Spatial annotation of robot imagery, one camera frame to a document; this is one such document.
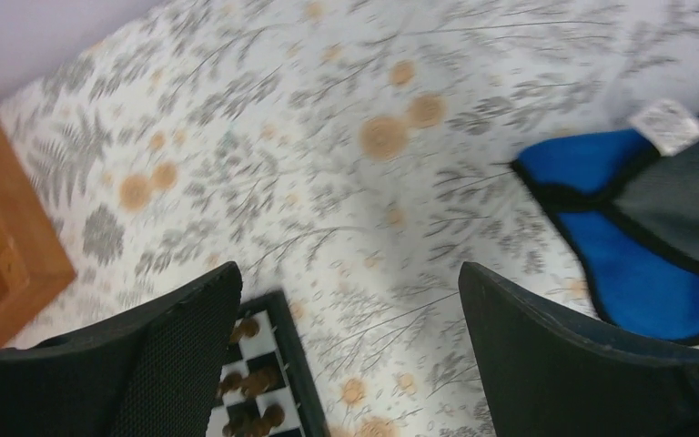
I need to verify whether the blue black cloth pouch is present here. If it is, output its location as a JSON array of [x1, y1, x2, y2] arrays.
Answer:
[[511, 102, 699, 346]]

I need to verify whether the black white chess board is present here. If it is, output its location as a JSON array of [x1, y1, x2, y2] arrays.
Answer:
[[206, 290, 329, 437]]

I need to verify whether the floral patterned table mat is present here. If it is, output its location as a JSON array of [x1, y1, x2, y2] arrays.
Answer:
[[0, 1, 699, 436]]

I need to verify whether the brown chess pawn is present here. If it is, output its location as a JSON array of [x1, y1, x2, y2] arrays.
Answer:
[[229, 318, 260, 344]]

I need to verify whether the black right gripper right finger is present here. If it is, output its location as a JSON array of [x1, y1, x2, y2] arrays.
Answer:
[[458, 262, 699, 436]]

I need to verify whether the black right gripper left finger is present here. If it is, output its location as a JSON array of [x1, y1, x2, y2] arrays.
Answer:
[[0, 261, 242, 436]]

